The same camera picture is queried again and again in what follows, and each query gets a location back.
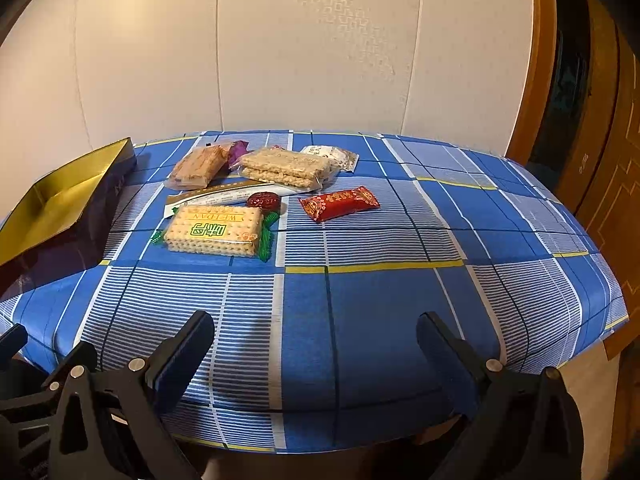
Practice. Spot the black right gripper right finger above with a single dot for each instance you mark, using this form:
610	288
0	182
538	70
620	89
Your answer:
512	425

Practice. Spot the green cracker packet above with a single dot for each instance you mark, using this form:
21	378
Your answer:
234	231

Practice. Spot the rice cracker packet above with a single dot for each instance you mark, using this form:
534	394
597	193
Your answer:
296	170

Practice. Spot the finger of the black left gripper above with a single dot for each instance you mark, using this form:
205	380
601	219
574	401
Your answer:
83	354
12	342

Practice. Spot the purple snack packet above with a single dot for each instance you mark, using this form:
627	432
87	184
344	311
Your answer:
237	151

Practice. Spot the red date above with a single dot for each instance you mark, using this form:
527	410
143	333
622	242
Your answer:
266	201

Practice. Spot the blue plaid tablecloth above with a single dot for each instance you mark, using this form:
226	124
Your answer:
315	349

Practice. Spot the red snack packet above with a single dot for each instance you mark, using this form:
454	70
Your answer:
329	206

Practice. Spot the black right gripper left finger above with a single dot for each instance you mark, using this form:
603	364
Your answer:
108	425

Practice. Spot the long brown white snack bar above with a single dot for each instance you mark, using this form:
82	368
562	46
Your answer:
231	193

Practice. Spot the gold tin box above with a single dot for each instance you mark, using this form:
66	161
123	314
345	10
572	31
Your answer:
60	226

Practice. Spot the white brown snack pouch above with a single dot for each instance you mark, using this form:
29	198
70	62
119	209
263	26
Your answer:
343	159

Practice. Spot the wooden door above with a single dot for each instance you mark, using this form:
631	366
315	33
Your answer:
578	129

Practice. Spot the clear orange biscuit packet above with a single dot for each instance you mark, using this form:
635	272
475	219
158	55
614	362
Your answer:
198	168

